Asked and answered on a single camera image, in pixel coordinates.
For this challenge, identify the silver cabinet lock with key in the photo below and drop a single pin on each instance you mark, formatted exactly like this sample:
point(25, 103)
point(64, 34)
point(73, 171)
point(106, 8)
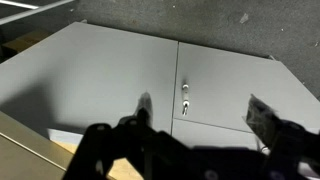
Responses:
point(185, 98)

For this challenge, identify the white paper scrap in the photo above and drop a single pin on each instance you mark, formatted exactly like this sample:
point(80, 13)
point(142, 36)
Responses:
point(244, 17)

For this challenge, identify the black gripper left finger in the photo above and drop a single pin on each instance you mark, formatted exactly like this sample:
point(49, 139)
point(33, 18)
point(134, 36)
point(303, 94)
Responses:
point(140, 140)

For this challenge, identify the grey cabinet with doors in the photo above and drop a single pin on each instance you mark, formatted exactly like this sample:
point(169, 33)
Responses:
point(100, 76)

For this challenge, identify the white metal frame bar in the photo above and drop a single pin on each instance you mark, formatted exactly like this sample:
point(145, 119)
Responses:
point(16, 4)

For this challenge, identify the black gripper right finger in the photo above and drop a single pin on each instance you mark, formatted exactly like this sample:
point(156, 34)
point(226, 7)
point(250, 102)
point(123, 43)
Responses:
point(290, 143)

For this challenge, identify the brown cardboard box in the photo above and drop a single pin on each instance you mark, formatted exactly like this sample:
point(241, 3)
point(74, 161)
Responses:
point(25, 41)

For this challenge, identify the grey metal frame bar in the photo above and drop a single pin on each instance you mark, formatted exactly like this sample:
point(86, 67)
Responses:
point(36, 10)

